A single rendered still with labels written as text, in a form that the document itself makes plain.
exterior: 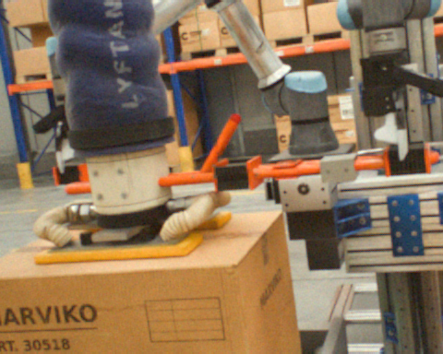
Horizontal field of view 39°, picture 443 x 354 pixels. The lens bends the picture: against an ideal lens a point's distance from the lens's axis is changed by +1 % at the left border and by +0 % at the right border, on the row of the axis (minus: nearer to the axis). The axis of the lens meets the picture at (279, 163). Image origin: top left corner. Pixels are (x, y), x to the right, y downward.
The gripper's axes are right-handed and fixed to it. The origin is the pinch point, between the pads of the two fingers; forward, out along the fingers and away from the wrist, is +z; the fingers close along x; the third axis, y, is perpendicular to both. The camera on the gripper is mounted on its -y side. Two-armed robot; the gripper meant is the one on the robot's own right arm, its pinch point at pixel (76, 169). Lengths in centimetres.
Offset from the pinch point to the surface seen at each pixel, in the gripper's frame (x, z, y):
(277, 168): -29, 0, 64
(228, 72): 811, -29, -229
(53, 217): -32.5, 5.8, 13.8
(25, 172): 670, 85, -531
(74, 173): -3.2, 0.8, 1.3
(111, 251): -40, 12, 31
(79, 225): -27.5, 9.3, 16.6
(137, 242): -37, 11, 35
